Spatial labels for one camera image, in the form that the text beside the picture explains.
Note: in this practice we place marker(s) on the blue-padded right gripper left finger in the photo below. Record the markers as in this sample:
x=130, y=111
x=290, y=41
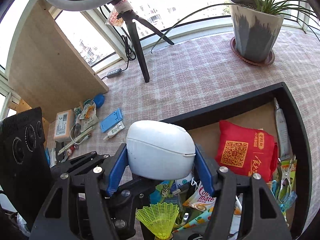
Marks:
x=77, y=202

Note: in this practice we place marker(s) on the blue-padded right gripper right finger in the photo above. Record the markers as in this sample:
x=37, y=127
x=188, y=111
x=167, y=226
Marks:
x=261, y=217

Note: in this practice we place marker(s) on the coffee mate sachet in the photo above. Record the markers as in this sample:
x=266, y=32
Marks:
x=70, y=150

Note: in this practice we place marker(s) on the small white ointment tube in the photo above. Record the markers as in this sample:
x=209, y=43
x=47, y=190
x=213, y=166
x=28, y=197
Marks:
x=115, y=130

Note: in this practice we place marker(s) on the white paper bag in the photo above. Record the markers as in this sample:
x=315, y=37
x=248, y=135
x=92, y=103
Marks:
x=89, y=122

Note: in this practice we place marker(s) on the blue phone stand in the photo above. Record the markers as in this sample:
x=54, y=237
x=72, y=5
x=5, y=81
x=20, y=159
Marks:
x=110, y=121

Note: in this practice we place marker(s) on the white egg-shaped charger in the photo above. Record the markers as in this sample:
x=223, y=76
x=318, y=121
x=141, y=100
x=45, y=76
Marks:
x=159, y=151

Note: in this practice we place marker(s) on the orange clear snack wrapper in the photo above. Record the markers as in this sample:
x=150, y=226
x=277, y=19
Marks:
x=88, y=111

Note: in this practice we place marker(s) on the orange tissue pack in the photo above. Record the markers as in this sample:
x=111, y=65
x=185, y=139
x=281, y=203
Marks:
x=63, y=124

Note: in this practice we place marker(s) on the yellow badminton shuttlecock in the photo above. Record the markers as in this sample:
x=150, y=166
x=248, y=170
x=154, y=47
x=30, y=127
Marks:
x=159, y=218

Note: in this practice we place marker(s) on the red QR code pouch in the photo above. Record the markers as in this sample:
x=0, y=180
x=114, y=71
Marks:
x=246, y=151

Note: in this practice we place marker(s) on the blue round lid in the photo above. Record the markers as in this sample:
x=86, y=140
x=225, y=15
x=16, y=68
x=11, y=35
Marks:
x=99, y=100

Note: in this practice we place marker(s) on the large upright wooden board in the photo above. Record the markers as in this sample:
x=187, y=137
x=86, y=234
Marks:
x=45, y=69

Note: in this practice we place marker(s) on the black storage tray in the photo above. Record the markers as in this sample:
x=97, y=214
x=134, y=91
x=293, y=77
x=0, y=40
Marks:
x=297, y=136

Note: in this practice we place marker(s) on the pink plaid tablecloth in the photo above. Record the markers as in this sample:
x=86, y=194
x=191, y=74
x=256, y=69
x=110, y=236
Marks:
x=204, y=71

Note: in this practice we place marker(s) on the potted spider plant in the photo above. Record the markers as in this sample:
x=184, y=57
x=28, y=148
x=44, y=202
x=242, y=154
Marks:
x=256, y=25

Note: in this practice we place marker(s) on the black inline cable remote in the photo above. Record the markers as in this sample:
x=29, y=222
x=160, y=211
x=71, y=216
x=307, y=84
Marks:
x=114, y=73

